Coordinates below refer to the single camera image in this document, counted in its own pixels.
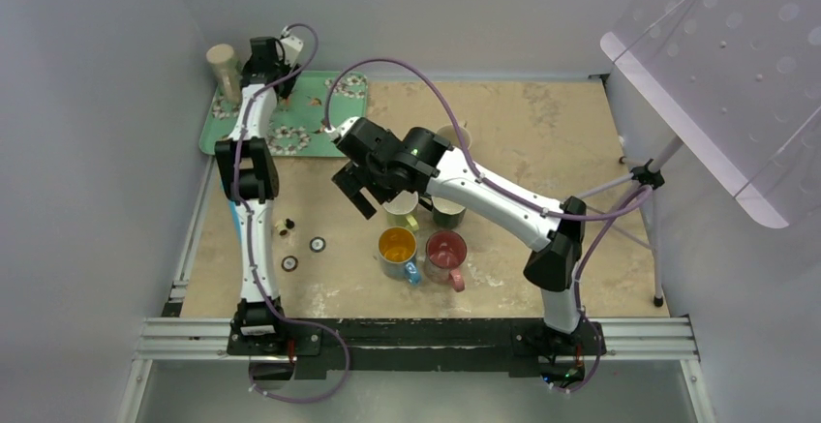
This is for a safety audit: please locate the light green mug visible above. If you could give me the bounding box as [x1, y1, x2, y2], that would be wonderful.
[382, 192, 419, 233]

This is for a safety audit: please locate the dark green mug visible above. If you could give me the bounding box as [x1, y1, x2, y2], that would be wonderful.
[432, 196, 467, 230]

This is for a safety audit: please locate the blue handled mug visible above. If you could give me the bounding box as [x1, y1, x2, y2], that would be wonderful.
[378, 227, 422, 286]

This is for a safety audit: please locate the pink ghost mug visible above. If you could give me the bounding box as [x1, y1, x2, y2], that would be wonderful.
[423, 230, 468, 292]

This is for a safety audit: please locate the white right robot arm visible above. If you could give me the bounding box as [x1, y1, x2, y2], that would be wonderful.
[325, 117, 586, 352]

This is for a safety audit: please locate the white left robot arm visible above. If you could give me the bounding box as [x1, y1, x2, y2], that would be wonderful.
[206, 35, 304, 354]

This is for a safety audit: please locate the beige tall mug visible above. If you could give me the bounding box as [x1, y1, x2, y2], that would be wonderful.
[206, 44, 242, 106]

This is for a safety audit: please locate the green floral tray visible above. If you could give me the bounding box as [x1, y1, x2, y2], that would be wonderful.
[198, 71, 368, 158]

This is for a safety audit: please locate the round black white disc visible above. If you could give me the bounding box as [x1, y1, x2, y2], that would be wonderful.
[309, 236, 327, 253]

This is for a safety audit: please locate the small beige black toy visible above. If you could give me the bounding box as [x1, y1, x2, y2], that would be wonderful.
[274, 218, 295, 237]

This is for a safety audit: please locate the round brown white disc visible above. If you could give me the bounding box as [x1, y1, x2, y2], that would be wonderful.
[281, 256, 299, 272]

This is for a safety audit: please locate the blue plastic tube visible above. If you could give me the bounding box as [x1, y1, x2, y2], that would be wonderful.
[228, 201, 243, 247]

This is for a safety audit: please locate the white tripod stand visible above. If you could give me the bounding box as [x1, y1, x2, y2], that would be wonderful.
[572, 136, 684, 315]

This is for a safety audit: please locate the translucent perforated panel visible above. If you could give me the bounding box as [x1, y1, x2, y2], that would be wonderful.
[600, 0, 820, 228]

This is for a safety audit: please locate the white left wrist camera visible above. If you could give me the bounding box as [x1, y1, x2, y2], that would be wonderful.
[279, 34, 305, 66]

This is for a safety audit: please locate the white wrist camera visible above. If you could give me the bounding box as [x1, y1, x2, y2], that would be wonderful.
[279, 34, 305, 66]
[323, 117, 359, 144]

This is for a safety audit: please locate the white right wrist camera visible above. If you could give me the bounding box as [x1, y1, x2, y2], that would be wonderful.
[323, 117, 359, 144]

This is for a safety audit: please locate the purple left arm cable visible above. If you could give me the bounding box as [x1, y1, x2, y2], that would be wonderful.
[231, 22, 352, 406]

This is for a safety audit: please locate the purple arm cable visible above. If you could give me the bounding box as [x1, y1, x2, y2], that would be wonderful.
[231, 22, 352, 406]
[322, 57, 654, 396]

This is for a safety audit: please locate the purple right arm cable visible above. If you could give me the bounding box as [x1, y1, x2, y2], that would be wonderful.
[322, 57, 654, 396]

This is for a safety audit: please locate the aluminium frame rail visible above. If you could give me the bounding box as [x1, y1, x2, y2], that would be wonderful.
[123, 221, 715, 422]

